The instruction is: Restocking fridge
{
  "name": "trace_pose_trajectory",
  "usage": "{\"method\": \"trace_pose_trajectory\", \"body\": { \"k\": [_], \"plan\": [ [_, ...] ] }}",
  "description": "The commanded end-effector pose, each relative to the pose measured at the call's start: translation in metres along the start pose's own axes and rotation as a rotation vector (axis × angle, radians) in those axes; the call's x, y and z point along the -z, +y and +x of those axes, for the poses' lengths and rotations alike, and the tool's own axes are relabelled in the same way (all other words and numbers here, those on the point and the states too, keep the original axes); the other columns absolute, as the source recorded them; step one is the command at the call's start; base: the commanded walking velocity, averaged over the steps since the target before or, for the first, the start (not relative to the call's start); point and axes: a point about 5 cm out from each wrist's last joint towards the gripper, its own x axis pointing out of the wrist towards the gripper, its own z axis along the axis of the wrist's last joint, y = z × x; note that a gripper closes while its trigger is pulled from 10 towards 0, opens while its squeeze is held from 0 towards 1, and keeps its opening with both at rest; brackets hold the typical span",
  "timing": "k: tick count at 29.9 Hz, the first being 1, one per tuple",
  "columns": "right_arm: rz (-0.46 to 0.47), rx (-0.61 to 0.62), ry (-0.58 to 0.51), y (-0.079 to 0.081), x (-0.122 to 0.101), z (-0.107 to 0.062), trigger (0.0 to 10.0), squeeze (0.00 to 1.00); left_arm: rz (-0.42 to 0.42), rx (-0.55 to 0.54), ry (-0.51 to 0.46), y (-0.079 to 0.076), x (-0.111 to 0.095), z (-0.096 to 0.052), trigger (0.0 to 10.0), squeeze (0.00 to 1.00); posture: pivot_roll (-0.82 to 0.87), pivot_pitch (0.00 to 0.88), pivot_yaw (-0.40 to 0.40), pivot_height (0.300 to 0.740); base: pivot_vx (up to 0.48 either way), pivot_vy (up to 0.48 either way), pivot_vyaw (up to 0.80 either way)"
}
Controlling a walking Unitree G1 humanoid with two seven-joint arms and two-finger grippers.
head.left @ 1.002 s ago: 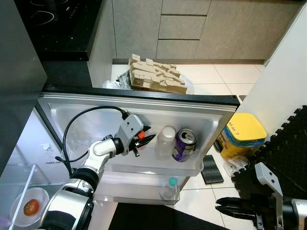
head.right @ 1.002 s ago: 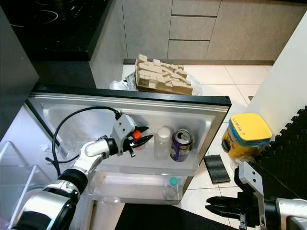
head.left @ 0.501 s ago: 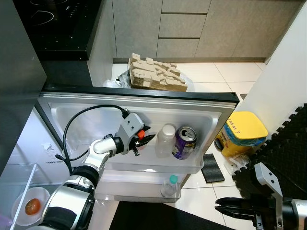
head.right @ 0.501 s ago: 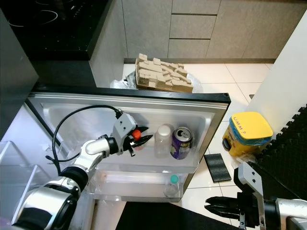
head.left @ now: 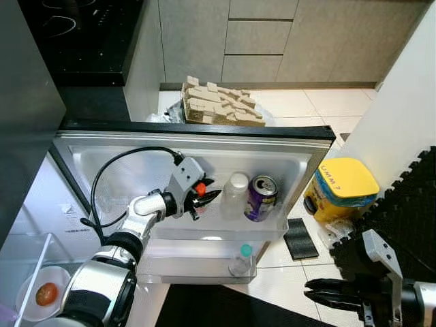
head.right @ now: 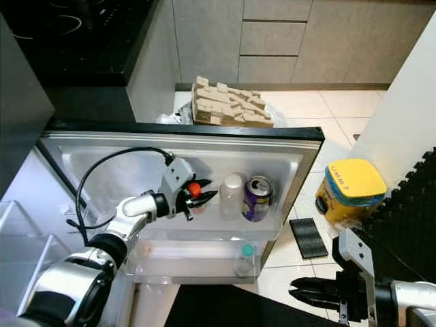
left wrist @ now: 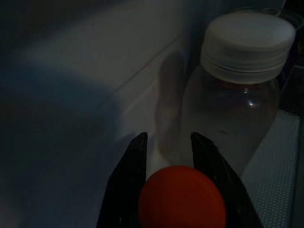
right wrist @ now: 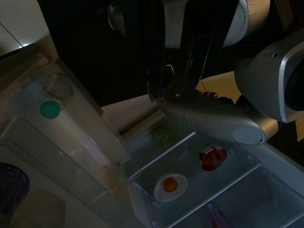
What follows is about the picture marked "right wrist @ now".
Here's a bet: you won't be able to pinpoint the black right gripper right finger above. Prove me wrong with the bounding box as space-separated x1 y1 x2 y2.
175 0 235 97

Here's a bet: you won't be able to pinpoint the beige rounded container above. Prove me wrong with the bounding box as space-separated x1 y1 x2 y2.
11 191 66 228

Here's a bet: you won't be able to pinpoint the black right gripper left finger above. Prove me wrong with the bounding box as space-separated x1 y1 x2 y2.
142 0 166 103

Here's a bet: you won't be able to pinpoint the small white plate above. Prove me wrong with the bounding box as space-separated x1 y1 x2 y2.
153 171 189 203

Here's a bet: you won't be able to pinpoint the orange red tomato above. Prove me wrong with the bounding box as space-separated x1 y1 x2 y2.
163 177 179 193

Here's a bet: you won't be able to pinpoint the red bowl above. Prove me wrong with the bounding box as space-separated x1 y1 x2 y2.
199 144 228 172

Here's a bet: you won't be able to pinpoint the silver fridge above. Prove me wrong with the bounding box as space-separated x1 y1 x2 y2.
99 71 304 228

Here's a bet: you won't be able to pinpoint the purple bowl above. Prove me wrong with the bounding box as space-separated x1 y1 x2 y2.
0 162 30 216

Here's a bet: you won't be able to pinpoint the green leafy vegetables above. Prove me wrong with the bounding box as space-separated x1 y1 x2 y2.
152 122 190 149

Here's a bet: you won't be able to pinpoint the white bottle green cap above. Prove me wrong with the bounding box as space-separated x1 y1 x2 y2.
39 99 106 167

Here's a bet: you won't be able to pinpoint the purple plastic utensil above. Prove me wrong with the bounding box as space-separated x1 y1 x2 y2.
206 203 230 228

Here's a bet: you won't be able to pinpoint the silver fridge door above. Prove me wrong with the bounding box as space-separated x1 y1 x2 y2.
0 42 152 228

